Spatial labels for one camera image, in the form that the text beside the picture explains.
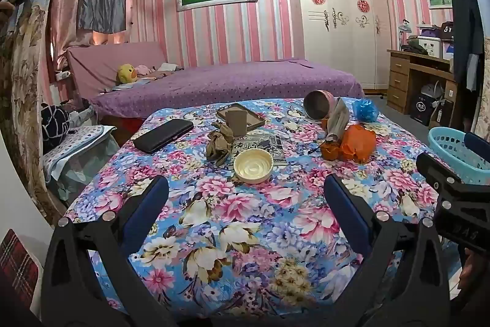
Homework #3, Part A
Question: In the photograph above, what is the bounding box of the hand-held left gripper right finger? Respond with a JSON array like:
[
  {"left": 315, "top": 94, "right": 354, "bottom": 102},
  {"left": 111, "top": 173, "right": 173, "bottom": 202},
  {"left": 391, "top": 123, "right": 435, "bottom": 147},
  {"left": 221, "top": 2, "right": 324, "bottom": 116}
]
[{"left": 323, "top": 174, "right": 454, "bottom": 327}]

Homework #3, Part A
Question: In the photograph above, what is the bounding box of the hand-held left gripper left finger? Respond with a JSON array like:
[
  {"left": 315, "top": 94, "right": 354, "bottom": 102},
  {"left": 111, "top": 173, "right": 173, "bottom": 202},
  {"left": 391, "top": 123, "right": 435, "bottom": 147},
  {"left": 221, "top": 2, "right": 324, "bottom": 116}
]
[{"left": 40, "top": 176, "right": 177, "bottom": 327}]

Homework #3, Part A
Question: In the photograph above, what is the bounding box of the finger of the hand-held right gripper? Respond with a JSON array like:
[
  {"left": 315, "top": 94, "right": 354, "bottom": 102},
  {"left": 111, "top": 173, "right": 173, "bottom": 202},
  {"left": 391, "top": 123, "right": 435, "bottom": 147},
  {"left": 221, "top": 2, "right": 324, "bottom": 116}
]
[
  {"left": 416, "top": 152, "right": 465, "bottom": 197},
  {"left": 464, "top": 133, "right": 490, "bottom": 155}
]

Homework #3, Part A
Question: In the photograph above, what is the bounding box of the light blue plastic basket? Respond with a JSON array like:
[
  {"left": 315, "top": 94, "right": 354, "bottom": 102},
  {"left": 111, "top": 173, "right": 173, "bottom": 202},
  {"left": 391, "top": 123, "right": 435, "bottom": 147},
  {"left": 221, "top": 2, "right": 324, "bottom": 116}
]
[{"left": 428, "top": 127, "right": 490, "bottom": 185}]

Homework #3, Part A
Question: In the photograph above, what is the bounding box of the large orange peel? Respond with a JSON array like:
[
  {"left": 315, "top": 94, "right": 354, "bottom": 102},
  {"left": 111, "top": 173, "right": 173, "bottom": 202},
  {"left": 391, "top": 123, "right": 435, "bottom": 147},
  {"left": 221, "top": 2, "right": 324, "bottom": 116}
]
[{"left": 319, "top": 139, "right": 345, "bottom": 161}]

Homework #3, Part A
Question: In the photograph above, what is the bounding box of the grey paper packet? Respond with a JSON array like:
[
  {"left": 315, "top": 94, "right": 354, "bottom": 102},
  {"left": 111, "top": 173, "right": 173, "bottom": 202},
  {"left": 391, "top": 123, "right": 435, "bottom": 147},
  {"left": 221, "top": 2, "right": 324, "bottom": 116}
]
[{"left": 325, "top": 98, "right": 351, "bottom": 141}]

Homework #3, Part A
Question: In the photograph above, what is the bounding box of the person's right hand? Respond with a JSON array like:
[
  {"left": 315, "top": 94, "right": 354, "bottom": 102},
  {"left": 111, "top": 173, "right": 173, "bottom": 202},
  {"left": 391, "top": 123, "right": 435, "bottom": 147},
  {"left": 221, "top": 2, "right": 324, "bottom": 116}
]
[{"left": 460, "top": 250, "right": 490, "bottom": 299}]

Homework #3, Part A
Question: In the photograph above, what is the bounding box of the black cardboard box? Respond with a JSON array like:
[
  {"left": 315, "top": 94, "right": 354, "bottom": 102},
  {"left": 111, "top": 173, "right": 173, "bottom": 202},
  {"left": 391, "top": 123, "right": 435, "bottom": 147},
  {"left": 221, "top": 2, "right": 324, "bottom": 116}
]
[{"left": 410, "top": 93, "right": 435, "bottom": 126}]

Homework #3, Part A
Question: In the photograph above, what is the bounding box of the white fan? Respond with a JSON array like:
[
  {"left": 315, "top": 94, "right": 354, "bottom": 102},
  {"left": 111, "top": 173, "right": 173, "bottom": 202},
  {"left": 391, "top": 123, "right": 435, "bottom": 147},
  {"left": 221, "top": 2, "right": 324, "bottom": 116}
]
[{"left": 421, "top": 81, "right": 448, "bottom": 107}]

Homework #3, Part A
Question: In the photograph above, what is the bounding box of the orange knitted pouch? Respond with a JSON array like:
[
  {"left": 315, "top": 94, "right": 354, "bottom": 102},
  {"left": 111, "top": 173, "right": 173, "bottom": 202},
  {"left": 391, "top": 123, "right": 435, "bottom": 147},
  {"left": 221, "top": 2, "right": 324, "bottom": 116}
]
[{"left": 341, "top": 123, "right": 378, "bottom": 164}]

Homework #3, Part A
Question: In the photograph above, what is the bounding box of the black phone wallet case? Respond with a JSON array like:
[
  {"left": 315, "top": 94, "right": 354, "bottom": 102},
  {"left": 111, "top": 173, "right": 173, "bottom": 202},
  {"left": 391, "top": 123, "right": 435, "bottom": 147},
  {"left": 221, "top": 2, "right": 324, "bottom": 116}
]
[{"left": 133, "top": 119, "right": 194, "bottom": 154}]

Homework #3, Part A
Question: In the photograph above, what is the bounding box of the floral tablecloth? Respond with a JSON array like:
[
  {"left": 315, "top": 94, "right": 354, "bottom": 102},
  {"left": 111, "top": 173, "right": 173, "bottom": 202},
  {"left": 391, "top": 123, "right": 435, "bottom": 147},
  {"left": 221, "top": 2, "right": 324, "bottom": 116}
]
[{"left": 63, "top": 97, "right": 466, "bottom": 316}]

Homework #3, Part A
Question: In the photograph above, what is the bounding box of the blue plastic bag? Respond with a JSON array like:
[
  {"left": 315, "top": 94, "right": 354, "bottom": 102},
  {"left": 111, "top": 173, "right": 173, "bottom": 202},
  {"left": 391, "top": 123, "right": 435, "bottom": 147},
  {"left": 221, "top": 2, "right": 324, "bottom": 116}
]
[{"left": 351, "top": 98, "right": 379, "bottom": 122}]

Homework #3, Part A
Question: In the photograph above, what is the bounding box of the wooden desk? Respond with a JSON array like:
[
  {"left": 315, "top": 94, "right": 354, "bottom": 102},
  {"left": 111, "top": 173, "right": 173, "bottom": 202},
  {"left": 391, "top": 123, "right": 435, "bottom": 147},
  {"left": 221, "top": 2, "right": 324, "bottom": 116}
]
[{"left": 386, "top": 49, "right": 458, "bottom": 126}]

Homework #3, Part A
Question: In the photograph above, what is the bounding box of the crumpled brown cloth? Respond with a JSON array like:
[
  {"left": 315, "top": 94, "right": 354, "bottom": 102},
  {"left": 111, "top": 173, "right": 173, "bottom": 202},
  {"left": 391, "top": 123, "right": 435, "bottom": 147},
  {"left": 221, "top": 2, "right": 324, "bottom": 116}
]
[{"left": 206, "top": 122, "right": 235, "bottom": 167}]

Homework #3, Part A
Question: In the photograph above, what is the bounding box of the dark printed snack packet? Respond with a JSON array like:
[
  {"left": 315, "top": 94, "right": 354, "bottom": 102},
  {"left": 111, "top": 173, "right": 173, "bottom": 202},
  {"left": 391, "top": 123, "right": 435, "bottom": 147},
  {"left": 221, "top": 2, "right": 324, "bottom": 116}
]
[{"left": 230, "top": 131, "right": 288, "bottom": 169}]

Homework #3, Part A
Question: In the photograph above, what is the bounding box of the white storage box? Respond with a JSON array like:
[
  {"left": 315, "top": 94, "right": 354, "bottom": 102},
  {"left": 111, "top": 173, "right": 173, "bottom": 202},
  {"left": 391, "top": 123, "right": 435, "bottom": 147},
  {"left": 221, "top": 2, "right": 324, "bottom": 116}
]
[{"left": 417, "top": 36, "right": 445, "bottom": 56}]

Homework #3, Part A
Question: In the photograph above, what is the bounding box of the cream plastic bowl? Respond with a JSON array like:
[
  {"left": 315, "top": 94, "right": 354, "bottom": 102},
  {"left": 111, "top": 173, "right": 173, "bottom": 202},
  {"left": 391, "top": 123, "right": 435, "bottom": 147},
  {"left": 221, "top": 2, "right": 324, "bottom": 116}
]
[{"left": 233, "top": 148, "right": 275, "bottom": 184}]

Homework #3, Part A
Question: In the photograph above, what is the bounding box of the pink metal mug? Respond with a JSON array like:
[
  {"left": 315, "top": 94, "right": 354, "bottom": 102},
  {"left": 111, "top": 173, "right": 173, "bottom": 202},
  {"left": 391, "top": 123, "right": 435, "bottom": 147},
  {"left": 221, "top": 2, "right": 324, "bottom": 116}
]
[{"left": 303, "top": 90, "right": 339, "bottom": 121}]

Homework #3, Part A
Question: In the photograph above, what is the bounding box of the dark hanging jacket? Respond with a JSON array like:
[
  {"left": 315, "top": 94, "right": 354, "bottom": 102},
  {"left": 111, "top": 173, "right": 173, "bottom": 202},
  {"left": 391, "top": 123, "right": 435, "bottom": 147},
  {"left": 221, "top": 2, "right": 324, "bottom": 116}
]
[{"left": 449, "top": 0, "right": 485, "bottom": 82}]

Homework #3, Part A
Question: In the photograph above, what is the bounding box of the black white patterned bag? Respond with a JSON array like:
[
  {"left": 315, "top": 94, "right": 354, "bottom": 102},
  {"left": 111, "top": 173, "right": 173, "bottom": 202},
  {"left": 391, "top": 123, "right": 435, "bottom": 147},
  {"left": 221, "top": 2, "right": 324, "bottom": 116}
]
[{"left": 40, "top": 104, "right": 71, "bottom": 153}]

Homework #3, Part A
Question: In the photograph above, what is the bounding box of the brown paper cup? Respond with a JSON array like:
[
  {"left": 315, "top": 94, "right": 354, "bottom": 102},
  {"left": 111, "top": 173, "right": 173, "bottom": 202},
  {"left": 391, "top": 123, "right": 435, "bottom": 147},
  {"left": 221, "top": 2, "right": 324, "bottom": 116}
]
[{"left": 224, "top": 109, "right": 249, "bottom": 136}]

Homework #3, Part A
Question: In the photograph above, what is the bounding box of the desk lamp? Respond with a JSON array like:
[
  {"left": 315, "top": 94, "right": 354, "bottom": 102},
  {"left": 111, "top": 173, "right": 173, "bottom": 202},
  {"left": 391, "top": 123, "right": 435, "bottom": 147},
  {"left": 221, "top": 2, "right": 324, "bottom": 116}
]
[{"left": 397, "top": 20, "right": 412, "bottom": 51}]

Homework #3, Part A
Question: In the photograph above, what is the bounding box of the brown phone case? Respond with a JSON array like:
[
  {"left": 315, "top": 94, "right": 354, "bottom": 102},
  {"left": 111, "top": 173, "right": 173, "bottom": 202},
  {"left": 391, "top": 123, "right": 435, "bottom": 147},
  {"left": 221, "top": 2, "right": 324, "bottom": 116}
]
[{"left": 216, "top": 103, "right": 266, "bottom": 131}]

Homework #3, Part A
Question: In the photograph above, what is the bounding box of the red plaid cloth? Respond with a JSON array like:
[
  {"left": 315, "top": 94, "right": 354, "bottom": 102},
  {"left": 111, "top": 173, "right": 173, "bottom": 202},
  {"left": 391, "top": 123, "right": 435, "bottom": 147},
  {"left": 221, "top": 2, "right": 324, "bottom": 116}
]
[{"left": 0, "top": 229, "right": 43, "bottom": 306}]

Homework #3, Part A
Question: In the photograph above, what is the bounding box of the yellow duck plush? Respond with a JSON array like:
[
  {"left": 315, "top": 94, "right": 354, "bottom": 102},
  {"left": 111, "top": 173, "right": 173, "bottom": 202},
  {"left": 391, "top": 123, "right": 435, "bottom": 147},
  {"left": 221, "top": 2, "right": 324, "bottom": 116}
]
[{"left": 117, "top": 63, "right": 139, "bottom": 85}]

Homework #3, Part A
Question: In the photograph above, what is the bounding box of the purple bed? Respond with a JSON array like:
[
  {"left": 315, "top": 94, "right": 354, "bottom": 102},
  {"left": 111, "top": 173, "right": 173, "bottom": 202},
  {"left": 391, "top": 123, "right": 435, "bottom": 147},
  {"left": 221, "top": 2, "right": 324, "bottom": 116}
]
[{"left": 90, "top": 59, "right": 364, "bottom": 121}]

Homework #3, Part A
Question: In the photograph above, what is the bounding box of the pink covered sofa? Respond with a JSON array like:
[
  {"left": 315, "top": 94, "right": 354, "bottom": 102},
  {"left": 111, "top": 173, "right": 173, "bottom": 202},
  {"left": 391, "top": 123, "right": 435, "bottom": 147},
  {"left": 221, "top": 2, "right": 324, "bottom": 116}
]
[{"left": 63, "top": 41, "right": 180, "bottom": 101}]

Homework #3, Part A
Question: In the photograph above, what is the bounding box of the floral curtain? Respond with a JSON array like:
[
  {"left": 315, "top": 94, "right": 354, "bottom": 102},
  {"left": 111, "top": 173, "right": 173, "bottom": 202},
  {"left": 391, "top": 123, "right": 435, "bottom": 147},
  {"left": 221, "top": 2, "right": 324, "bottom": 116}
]
[{"left": 0, "top": 3, "right": 52, "bottom": 226}]

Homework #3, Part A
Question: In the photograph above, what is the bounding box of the white wardrobe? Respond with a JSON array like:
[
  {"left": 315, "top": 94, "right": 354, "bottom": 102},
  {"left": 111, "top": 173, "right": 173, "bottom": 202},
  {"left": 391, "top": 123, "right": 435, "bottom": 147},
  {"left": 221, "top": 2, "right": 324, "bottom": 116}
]
[{"left": 288, "top": 0, "right": 391, "bottom": 90}]

